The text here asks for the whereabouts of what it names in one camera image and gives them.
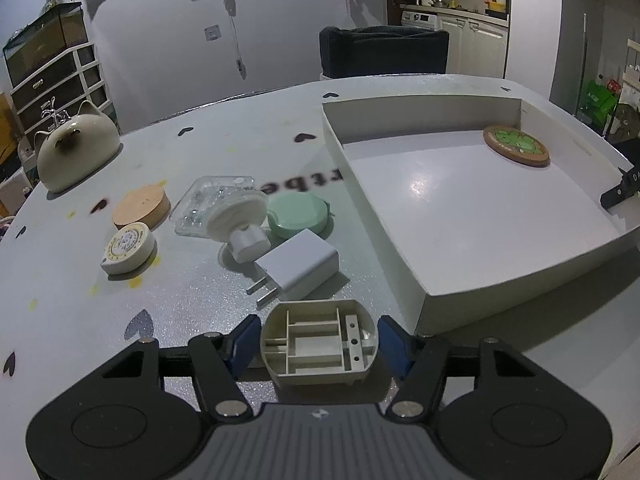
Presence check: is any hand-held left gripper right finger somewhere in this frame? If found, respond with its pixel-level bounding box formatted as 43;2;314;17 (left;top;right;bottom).
376;314;541;421

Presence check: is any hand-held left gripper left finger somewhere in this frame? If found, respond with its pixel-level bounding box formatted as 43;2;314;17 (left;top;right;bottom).
100;314;264;421

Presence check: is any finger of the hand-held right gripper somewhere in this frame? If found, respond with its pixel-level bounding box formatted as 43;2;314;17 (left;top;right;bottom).
599;164;640;212

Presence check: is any beige plastic compartment housing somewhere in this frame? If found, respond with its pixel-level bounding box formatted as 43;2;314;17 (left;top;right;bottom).
260;299;379;387

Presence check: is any white charger plug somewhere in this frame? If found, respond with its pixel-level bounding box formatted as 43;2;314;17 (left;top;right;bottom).
245;228;339;309

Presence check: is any clear plastic screw box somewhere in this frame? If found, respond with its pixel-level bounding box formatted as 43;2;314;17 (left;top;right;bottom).
170;175;258;237

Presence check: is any white cardboard tray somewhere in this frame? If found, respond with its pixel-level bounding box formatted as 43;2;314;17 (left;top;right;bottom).
320;80;640;336

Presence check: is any round wooden disc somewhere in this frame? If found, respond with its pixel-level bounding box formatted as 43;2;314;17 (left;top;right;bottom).
111;185;171;231

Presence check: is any green bag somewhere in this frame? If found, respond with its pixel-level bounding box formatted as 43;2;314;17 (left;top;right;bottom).
580;79;621;123

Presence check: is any cork coaster with green print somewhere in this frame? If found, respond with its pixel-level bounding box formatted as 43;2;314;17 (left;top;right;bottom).
482;125;552;168

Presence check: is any green round case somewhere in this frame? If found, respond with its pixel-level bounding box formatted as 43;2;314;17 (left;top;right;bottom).
265;194;333;241

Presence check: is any round white tape measure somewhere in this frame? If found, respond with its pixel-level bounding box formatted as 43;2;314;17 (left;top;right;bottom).
100;222;157;276

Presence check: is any white kitchen cabinet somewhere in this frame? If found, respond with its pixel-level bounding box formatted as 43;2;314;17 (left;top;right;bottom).
437;10;510;78

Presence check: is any cream ceramic cat jar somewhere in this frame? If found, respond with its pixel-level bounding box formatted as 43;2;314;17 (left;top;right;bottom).
36;100;122;193

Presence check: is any white washing machine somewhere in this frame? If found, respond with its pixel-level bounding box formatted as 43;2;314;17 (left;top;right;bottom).
401;9;441;30

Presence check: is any black chair back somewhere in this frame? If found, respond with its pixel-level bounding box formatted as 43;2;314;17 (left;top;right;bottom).
319;25;450;80

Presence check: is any white drawer cabinet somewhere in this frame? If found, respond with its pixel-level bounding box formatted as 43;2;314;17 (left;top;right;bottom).
9;42;118;136

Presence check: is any glass fish tank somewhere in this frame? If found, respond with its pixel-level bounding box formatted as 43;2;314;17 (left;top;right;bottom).
2;1;90;88

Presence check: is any hanging wall cord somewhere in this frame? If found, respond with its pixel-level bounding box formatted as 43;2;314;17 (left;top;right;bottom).
224;0;248;81

